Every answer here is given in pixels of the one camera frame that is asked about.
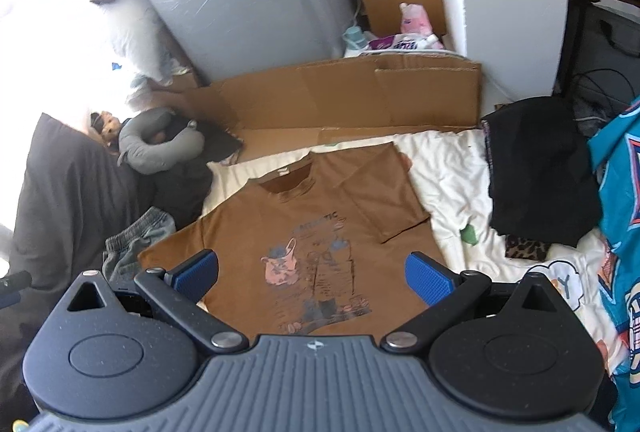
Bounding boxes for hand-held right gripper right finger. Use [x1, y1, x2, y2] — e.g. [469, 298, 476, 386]
[382, 252, 573, 355]

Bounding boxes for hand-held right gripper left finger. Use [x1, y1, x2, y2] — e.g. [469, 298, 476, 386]
[65, 249, 249, 355]

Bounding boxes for brown printed t-shirt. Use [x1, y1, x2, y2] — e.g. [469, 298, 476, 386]
[137, 143, 448, 338]

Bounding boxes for light blue jeans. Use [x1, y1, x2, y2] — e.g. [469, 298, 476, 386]
[102, 207, 177, 285]

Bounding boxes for black cloth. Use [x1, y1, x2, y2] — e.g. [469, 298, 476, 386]
[152, 117, 244, 223]

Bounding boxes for leopard print cloth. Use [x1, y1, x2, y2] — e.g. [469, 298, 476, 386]
[505, 234, 551, 263]

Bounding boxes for bear print bed sheet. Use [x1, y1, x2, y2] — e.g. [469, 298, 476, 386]
[202, 129, 628, 393]

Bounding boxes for grey neck pillow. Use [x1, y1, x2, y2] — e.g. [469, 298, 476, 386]
[117, 107, 206, 175]

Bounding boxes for black garment with patterned trim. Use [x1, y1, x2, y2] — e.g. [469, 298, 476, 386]
[480, 118, 498, 193]

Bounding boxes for black knit garment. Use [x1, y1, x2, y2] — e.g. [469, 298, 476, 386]
[482, 96, 603, 248]

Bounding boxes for plush doll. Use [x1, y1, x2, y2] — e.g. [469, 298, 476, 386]
[90, 111, 126, 152]

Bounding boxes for brown cardboard box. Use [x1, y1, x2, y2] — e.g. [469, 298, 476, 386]
[170, 54, 483, 163]

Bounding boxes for teal printed blanket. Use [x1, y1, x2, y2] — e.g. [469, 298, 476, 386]
[587, 94, 640, 432]

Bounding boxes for purple and white pouch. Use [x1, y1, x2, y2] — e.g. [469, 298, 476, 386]
[367, 32, 446, 53]

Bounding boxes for pink bottle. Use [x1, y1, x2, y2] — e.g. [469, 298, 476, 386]
[399, 3, 433, 35]

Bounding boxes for grey bag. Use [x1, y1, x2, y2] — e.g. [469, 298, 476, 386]
[562, 4, 640, 113]

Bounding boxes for black cables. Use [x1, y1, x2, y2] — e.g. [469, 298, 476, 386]
[570, 69, 633, 123]

